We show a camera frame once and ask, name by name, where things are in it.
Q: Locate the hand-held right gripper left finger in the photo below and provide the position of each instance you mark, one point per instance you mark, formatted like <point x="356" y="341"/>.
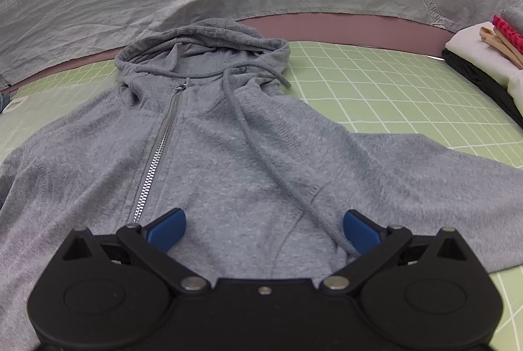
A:
<point x="167" y="230"/>

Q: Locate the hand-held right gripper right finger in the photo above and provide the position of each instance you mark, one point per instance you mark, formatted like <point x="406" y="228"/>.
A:
<point x="361" y="232"/>

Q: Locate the grey zip hoodie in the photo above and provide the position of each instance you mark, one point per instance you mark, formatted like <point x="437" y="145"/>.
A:
<point x="245" y="151"/>

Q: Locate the stack of folded clothes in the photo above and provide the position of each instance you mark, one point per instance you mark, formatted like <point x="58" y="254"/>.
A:
<point x="478" y="48"/>

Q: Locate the green grid mat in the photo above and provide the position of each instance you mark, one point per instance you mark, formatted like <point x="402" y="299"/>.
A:
<point x="388" y="97"/>

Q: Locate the blue denim jeans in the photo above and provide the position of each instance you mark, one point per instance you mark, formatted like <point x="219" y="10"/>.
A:
<point x="4" y="101"/>

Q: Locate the folded beige garment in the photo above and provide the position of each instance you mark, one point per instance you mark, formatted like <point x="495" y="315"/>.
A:
<point x="496" y="38"/>

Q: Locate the folded red checked garment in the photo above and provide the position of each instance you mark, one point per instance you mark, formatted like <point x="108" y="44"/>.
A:
<point x="508" y="30"/>

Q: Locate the folded grey garment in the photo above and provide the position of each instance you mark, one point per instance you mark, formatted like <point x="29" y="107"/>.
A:
<point x="515" y="18"/>

